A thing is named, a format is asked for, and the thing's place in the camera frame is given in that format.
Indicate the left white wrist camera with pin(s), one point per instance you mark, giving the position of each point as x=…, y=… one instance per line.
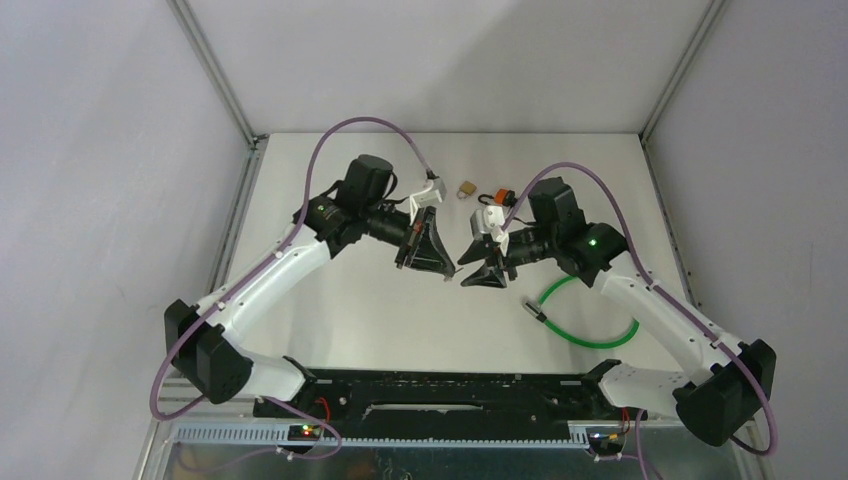
x=434, y=192

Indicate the small brass padlock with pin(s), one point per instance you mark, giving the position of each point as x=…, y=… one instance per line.
x=465, y=190

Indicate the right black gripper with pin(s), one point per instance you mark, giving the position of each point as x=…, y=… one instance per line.
x=491, y=276

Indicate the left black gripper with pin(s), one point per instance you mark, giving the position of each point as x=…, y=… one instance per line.
x=421, y=244

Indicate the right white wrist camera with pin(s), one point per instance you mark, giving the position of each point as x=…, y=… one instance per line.
x=488, y=227

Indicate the orange black padlock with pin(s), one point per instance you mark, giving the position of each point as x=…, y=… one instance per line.
x=503, y=197

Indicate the left aluminium frame rail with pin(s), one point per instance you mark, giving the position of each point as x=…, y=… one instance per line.
x=243, y=163

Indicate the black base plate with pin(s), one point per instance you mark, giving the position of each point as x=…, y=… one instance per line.
x=450, y=406

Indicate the right aluminium frame rail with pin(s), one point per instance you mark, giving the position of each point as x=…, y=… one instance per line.
x=709, y=19

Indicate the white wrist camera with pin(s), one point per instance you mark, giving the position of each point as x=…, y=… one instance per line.
x=434, y=192
x=488, y=227

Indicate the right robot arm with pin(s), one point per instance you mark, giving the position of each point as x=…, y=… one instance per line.
x=722, y=381

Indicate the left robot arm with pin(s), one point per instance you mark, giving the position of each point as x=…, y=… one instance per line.
x=208, y=337

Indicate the aluminium frame rail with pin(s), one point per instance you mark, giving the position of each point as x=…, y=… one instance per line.
x=243, y=163
x=709, y=19

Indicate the green cable lock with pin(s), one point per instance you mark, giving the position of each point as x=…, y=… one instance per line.
x=534, y=308

